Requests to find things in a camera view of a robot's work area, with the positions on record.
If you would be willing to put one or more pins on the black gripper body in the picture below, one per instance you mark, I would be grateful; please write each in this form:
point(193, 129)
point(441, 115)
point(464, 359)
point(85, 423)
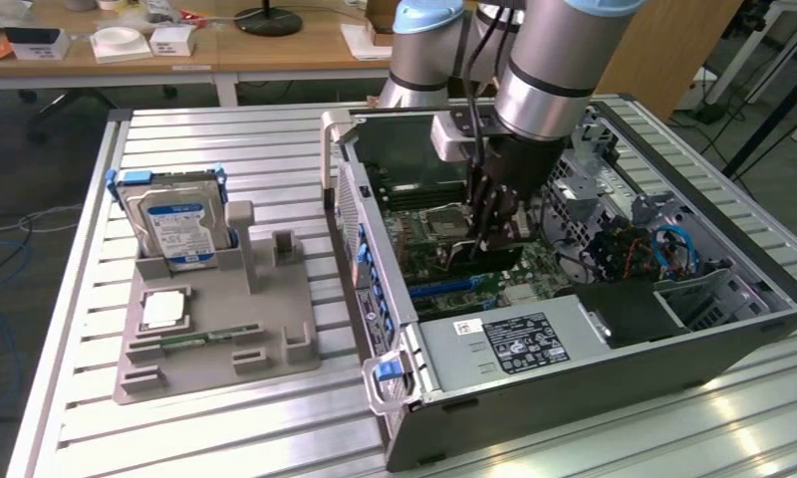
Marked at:
point(524, 164)

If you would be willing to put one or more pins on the black graphics card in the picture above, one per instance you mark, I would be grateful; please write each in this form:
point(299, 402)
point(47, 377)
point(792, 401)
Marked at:
point(498, 259)

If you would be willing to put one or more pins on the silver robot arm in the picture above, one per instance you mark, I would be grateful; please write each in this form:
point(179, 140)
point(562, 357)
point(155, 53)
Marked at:
point(550, 74)

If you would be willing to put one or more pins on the CPU socket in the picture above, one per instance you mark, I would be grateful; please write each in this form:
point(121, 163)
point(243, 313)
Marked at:
point(441, 222)

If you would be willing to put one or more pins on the green motherboard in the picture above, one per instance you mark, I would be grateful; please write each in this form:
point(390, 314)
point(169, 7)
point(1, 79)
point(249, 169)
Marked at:
point(537, 269)

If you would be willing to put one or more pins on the silver metal drive cage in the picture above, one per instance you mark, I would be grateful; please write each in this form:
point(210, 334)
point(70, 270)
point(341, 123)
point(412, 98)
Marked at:
point(581, 199)

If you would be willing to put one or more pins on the blue expansion slot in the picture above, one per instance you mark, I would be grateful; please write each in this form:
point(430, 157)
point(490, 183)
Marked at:
point(438, 288)

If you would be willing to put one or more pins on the grey power supply unit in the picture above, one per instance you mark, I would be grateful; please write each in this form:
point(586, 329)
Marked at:
point(452, 358)

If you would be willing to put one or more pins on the wooden cabinet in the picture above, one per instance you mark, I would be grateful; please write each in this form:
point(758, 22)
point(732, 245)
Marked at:
point(677, 50)

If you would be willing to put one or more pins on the white paper stack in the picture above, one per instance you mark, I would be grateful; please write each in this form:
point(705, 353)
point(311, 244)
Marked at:
point(365, 45)

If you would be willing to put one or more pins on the blue case latch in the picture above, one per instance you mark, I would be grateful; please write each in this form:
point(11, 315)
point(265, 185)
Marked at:
point(386, 371)

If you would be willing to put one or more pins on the brown cardboard box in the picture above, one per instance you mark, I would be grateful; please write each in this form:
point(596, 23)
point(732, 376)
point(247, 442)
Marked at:
point(378, 15)

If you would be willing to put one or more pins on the black open PC case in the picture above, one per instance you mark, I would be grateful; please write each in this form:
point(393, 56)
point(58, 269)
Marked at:
point(570, 398)

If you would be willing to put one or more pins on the black tripod stand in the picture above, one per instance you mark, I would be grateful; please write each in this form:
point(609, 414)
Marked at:
point(770, 104)

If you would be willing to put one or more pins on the grey parts rack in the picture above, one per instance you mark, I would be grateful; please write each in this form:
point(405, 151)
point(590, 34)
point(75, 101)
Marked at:
point(231, 309)

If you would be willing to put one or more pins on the wooden desk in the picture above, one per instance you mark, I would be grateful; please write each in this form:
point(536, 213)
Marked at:
point(271, 50)

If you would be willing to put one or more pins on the hard disk in blue caddy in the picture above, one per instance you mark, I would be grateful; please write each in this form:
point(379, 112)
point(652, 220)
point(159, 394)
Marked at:
point(175, 229)

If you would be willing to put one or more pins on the black lamp base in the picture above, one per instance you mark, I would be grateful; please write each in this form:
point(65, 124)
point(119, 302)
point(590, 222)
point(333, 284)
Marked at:
point(269, 24)

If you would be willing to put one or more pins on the green RAM stick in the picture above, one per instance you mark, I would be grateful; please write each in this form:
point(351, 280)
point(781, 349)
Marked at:
point(185, 340)

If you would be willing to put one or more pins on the silver CPU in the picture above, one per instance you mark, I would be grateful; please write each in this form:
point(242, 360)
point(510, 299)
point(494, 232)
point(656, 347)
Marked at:
point(162, 310)

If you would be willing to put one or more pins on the white box with label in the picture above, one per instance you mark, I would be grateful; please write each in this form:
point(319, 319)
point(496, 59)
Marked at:
point(171, 41)

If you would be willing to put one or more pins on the white square round-hollow box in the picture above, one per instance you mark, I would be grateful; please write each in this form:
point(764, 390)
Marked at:
point(119, 47)

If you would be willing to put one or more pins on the black office chair base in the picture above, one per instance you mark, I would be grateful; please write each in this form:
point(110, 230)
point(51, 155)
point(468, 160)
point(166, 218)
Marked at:
point(59, 99)

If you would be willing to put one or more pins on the white box black top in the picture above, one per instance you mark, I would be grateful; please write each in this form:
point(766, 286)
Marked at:
point(38, 45)

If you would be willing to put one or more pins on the orange flat box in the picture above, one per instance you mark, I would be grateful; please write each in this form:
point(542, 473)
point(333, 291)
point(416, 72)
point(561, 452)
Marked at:
point(1, 50)

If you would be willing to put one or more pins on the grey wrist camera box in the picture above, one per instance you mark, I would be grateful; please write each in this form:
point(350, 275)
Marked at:
point(448, 139)

